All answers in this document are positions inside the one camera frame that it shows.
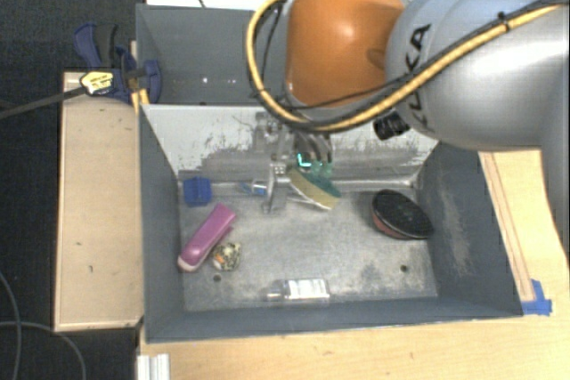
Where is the pink stapler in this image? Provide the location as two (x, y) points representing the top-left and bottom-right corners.
(176, 202), (238, 274)

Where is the speckled yellow ball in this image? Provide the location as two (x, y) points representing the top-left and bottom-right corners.
(209, 240), (244, 273)

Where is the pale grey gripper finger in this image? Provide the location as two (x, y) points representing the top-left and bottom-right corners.
(261, 164), (291, 215)

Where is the yellow and green sponge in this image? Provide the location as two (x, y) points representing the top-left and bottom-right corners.
(288, 166), (343, 211)

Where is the blue block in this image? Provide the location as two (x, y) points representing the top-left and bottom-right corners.
(182, 175), (213, 208)

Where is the small blue and silver object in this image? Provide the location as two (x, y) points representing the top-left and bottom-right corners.
(239, 179), (269, 197)

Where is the black cylinder on white bracket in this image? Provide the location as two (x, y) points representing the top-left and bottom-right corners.
(372, 109), (411, 142)

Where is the pale wood board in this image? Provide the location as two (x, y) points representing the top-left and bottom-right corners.
(53, 70), (146, 333)

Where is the grey metal bin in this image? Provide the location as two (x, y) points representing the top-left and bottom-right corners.
(134, 3), (525, 344)

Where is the black and red round disc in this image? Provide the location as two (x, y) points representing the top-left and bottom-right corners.
(370, 189), (436, 242)

